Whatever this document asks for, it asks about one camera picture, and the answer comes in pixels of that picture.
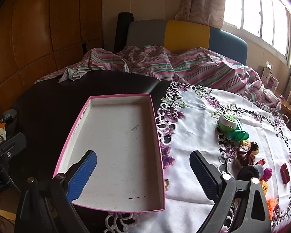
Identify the grey yellow blue headboard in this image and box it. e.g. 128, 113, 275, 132
126, 19, 248, 66

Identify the orange cube block toy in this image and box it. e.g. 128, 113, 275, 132
265, 198, 277, 220

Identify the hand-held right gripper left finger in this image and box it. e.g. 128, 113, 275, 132
14, 150, 97, 233

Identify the pink cardboard box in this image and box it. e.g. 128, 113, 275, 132
53, 93, 166, 214

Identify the black grey cylinder toy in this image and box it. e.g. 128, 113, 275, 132
237, 164, 265, 182

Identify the wooden desk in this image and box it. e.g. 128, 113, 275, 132
273, 89, 291, 117

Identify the wooden wardrobe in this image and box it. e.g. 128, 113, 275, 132
0, 0, 105, 117

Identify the green plastic stamp toy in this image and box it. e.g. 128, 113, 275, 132
229, 123, 250, 147

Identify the white carton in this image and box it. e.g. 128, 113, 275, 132
261, 63, 273, 85

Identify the yellow oval toy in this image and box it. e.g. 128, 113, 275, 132
241, 139, 260, 155

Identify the grey object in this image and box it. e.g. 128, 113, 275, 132
2, 109, 18, 122

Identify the purple perforated toy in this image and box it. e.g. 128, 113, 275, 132
261, 167, 273, 181

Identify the white embroidered tablecloth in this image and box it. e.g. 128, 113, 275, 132
104, 81, 291, 233

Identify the dark brown pumpkin toy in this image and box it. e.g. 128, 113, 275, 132
236, 144, 256, 167

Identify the red puzzle piece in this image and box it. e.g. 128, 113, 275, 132
280, 164, 291, 184

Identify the green white round toy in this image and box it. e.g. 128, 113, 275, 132
217, 114, 240, 133

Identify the black rolled mat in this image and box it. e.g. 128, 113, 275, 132
113, 12, 134, 53

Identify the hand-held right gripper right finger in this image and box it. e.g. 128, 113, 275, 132
189, 150, 272, 233

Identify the orange tag toy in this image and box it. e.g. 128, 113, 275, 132
259, 180, 269, 196

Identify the pink striped blanket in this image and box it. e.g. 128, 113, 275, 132
35, 46, 282, 112

